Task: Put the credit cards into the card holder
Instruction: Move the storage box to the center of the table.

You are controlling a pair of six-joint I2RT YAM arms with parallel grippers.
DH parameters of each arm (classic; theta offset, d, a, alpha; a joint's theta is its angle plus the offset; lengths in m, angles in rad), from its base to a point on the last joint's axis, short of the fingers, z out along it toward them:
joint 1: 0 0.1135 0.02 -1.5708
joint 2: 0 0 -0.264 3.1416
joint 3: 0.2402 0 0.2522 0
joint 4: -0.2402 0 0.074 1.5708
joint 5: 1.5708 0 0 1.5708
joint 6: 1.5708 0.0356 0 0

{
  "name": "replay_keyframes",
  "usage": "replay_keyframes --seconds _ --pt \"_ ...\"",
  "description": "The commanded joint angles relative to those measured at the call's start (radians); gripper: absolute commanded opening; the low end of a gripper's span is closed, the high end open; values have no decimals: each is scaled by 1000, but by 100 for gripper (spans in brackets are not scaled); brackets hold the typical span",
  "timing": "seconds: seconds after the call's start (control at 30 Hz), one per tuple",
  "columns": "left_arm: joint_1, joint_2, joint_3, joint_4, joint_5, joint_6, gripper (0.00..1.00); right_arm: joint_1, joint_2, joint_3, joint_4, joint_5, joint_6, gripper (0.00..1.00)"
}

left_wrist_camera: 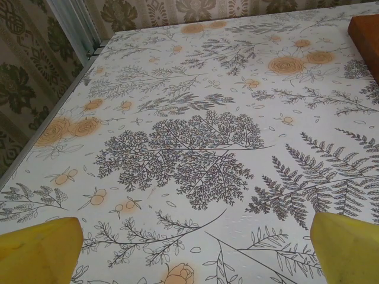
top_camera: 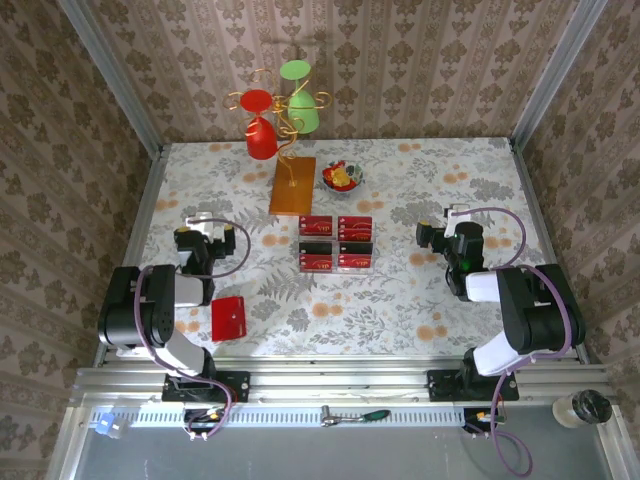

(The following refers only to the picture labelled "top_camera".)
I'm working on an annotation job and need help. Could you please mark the floral patterned table cover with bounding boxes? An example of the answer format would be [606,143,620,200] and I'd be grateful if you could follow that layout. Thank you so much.
[107,138,576,359]

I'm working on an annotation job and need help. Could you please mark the small patterned bowl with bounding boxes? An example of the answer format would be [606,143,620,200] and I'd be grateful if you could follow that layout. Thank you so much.
[321,159,366,196]

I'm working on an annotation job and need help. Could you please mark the red goblet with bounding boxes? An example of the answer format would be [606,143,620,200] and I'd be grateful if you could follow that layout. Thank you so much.
[239,88,279,161]

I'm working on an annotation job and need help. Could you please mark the green goblet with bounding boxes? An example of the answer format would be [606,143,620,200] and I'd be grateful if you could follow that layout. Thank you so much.
[278,59,321,135]

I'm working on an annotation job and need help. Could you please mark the blue white plug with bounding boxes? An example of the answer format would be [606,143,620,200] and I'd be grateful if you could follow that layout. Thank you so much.
[91,411,127,440]

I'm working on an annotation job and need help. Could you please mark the clear cup with dark lid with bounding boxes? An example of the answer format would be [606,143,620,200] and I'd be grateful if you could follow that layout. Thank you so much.
[551,388,615,430]

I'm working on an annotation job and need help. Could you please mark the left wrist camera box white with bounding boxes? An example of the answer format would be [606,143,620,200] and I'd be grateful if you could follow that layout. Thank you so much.
[185,212,227,236]

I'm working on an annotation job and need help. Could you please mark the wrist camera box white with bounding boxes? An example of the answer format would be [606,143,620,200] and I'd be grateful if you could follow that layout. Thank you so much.
[446,203,470,235]
[185,212,227,236]

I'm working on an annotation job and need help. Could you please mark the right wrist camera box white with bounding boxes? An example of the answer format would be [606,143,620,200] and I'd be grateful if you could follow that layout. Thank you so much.
[446,203,470,235]

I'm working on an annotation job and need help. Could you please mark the aluminium table side rail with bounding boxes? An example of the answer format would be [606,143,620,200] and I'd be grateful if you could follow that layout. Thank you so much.
[507,138,592,365]
[93,144,169,369]

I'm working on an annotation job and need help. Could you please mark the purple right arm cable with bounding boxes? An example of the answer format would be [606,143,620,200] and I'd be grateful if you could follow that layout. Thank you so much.
[459,206,575,476]

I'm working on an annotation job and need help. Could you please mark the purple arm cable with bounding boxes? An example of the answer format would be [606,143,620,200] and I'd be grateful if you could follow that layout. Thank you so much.
[132,217,251,444]
[459,206,575,476]

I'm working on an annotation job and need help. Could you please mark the gold wire rack wooden base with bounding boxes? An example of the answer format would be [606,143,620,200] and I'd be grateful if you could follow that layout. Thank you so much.
[222,67,334,217]

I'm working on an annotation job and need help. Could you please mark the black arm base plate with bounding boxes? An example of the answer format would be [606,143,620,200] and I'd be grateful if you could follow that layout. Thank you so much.
[160,370,251,404]
[427,368,520,403]

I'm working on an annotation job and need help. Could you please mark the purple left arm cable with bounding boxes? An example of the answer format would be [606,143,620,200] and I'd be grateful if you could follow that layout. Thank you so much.
[132,217,251,444]

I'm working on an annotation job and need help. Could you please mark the yellow power connector with wires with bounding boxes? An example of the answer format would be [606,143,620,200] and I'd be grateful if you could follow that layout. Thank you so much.
[182,407,229,444]
[462,407,503,441]

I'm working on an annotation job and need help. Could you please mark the aluminium frame post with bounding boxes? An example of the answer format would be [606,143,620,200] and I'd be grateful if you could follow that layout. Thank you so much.
[509,0,610,151]
[55,0,165,157]

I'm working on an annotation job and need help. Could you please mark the long aluminium base rail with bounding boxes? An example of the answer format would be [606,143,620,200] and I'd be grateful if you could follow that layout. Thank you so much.
[69,355,621,409]

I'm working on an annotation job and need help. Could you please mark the white slotted cable duct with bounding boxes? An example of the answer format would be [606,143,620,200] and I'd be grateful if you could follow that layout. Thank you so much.
[88,410,501,429]

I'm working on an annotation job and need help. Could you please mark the ratchet wrench green black handle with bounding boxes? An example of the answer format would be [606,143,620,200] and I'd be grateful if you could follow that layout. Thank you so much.
[320,405,393,429]

